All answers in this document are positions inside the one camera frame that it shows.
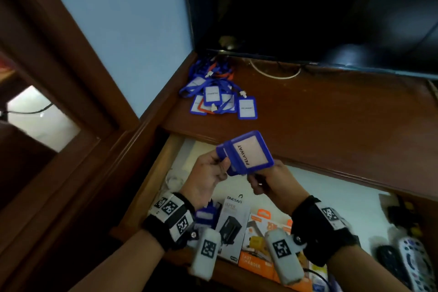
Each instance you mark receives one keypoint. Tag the person's left hand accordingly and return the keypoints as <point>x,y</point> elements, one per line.
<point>205,179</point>

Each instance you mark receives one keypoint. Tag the person's right hand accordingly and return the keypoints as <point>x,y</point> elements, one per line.
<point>280,185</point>

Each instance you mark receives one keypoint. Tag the stack of stored blue badges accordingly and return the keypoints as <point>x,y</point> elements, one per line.
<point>205,214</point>

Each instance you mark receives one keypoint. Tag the blue badge holder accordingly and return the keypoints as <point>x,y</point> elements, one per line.
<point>253,151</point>

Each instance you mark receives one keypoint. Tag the white charger box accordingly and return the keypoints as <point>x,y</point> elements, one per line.
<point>232,213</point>

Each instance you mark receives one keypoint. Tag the wooden drawer with white bottom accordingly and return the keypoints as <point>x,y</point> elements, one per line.
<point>342,202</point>

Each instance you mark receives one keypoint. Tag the pile of blue ID lanyards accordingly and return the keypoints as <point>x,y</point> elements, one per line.
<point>247,107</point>

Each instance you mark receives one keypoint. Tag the white cream tube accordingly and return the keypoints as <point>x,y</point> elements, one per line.
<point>318,278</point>

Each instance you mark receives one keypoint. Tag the black plug adapter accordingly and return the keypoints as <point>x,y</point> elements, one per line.
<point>398,214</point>

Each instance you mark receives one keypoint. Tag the wide black remote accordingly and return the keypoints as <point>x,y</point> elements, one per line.
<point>390,261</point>

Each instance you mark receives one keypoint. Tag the small yellow flashlight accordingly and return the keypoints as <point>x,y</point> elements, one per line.
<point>415,230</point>

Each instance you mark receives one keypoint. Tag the large white remote control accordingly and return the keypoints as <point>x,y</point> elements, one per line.
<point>417,264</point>

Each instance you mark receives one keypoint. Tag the person's left forearm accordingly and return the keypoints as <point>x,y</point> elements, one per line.
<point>119,264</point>

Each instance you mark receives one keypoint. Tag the black right wristband with markers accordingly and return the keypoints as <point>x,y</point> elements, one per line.
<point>318,237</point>

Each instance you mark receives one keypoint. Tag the black wristband with markers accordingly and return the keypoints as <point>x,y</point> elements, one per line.
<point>318,237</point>
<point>161,230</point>

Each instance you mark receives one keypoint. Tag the black left wristband with markers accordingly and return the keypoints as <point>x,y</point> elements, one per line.
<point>161,230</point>

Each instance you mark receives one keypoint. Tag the black television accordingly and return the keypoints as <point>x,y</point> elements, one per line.
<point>308,4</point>

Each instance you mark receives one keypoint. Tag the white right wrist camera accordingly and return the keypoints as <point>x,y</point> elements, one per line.
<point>284,261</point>

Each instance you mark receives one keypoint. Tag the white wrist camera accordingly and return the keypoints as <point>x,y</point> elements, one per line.
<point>205,261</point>
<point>284,261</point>

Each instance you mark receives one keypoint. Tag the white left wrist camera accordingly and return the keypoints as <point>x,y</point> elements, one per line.
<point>205,261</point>

